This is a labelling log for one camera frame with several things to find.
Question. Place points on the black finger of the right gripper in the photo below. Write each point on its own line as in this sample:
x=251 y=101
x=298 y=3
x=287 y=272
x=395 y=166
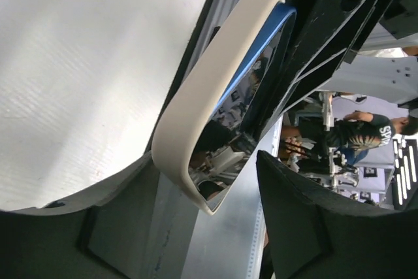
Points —
x=323 y=33

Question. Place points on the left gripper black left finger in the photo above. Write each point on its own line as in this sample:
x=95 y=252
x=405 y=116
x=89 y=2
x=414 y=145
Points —
x=100 y=232

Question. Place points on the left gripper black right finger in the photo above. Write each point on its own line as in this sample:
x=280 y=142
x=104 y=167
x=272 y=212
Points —
x=316 y=233

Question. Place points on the clear translucent phone case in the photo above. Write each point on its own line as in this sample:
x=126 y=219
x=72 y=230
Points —
x=245 y=33

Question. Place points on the dark blue phone case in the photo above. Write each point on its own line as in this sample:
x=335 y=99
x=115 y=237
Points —
x=228 y=140

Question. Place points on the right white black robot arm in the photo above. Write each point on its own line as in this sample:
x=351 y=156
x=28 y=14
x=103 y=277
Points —
x=390 y=79

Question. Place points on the person in black shirt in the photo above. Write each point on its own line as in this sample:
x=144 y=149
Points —
x=358 y=131

